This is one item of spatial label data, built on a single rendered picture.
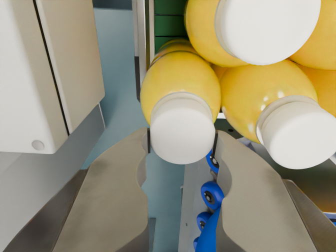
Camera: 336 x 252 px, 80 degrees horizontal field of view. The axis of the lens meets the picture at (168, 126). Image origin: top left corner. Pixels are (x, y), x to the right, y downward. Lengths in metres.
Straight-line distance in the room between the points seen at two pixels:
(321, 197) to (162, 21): 0.28
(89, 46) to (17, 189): 0.69
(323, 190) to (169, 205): 1.66
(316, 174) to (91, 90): 0.28
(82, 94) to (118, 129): 1.28
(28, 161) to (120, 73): 0.70
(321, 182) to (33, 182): 0.83
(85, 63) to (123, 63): 1.09
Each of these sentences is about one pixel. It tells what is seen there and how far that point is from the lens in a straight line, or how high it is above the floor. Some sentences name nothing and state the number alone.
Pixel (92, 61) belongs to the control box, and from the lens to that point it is 0.19.
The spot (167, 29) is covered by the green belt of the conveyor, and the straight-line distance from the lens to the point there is 0.30.
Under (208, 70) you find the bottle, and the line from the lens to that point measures 0.16.
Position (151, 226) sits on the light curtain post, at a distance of 1.99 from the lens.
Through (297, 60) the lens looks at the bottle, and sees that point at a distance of 0.19.
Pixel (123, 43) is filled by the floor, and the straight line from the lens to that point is 1.24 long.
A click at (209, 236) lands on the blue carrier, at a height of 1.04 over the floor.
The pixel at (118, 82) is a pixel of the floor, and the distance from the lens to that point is 1.30.
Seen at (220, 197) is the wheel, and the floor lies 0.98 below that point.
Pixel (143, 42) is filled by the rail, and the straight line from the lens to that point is 0.22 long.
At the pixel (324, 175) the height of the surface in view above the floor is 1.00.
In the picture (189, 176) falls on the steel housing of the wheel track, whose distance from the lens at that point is 0.45.
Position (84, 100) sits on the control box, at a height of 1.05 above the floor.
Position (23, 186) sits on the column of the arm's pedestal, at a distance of 0.85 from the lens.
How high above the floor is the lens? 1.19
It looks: 61 degrees down
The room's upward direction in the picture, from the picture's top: 174 degrees counter-clockwise
